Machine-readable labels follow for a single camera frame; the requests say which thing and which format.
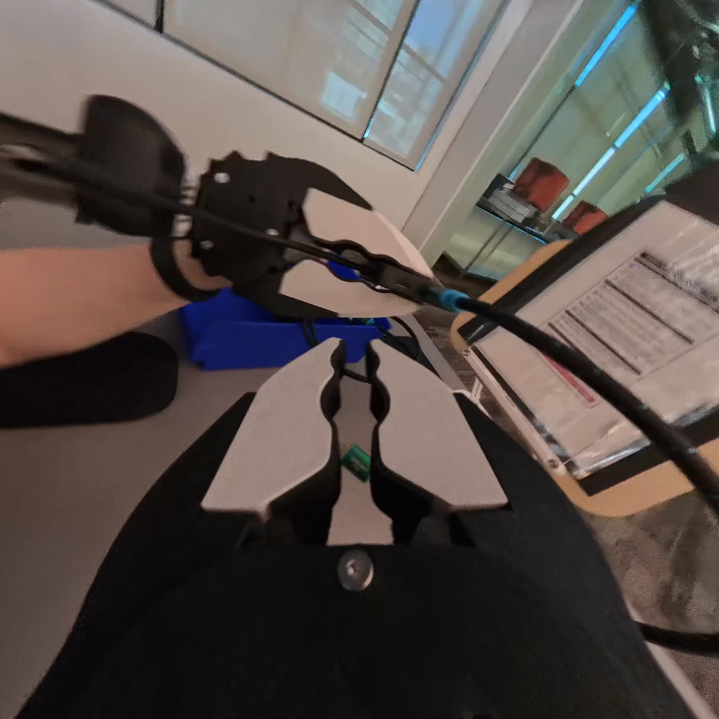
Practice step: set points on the instruction sheet display stand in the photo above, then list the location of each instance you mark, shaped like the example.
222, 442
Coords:
618, 337

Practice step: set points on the person's left forearm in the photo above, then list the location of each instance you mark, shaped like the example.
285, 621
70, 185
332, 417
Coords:
67, 303

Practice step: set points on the black wristband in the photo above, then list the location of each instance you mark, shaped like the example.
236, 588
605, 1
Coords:
168, 281

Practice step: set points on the black chair armrest pad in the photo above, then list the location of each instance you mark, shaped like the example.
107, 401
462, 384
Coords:
84, 382

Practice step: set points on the blue storage bin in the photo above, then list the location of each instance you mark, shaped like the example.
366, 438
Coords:
253, 342

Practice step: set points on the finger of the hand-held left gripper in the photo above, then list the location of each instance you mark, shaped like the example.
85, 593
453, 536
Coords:
337, 295
359, 224

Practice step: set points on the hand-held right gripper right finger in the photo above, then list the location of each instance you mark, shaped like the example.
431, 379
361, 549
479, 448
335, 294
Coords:
438, 449

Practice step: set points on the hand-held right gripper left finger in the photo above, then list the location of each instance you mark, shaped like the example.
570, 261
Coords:
269, 449

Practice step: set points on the black square adapter hub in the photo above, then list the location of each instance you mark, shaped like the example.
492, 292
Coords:
401, 279

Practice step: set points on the wall window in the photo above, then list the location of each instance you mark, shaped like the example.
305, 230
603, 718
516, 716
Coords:
281, 56

